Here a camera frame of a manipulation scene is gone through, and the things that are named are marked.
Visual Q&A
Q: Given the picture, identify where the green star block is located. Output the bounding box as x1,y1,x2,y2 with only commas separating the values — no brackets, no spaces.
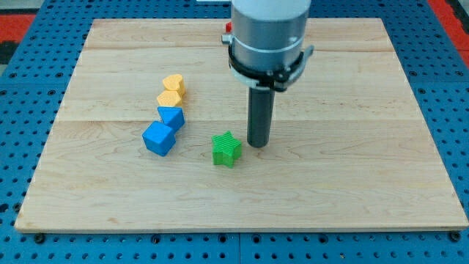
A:
212,131,242,168

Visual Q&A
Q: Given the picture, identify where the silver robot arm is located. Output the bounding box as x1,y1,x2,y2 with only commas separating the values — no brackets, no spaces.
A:
230,0,311,71

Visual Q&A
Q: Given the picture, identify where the red circle block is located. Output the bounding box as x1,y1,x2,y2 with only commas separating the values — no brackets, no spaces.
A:
225,22,232,33

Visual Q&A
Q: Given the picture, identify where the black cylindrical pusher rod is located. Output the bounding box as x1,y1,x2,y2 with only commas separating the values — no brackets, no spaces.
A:
247,87,275,147

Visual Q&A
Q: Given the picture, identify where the blue triangle block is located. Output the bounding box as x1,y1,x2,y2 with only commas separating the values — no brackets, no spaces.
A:
157,106,185,132

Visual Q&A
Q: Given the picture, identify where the yellow hexagon block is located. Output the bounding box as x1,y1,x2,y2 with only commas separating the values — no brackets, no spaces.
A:
156,90,182,107

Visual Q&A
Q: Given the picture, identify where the blue cube block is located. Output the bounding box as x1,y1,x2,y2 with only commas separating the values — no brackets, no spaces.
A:
142,121,176,156

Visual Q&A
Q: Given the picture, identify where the yellow heart block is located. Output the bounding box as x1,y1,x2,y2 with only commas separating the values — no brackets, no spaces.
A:
162,74,185,97

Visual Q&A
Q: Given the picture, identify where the black and white clamp ring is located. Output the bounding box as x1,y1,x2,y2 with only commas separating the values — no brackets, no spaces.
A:
227,45,315,93

